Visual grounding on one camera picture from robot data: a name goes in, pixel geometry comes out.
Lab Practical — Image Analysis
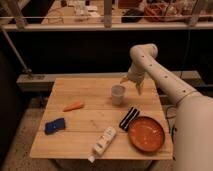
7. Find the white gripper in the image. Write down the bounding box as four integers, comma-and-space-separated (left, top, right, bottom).
120, 67, 145, 95

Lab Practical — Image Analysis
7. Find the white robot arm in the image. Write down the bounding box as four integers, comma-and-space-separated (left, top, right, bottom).
121, 44, 213, 171

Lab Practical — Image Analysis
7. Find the white plastic cup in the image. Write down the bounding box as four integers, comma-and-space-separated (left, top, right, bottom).
111, 85, 125, 105

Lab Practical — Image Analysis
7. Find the black white striped block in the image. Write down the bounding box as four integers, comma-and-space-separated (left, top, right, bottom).
119, 107, 140, 132

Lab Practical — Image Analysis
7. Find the orange round plate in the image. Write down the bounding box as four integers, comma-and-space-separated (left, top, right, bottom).
128, 116, 165, 152

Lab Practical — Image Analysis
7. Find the orange carrot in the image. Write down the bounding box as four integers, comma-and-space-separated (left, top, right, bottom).
63, 101, 85, 112

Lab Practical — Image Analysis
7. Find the white plastic bottle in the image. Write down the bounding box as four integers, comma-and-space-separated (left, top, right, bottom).
88, 126, 116, 163

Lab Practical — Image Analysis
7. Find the blue sponge block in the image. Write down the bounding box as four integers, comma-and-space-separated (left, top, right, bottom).
44, 118, 65, 135

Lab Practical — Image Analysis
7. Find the black floor cable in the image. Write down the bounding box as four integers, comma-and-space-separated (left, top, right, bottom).
164, 104, 178, 141

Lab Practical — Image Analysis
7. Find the metal railing frame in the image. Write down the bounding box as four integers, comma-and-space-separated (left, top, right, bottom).
0, 0, 213, 78

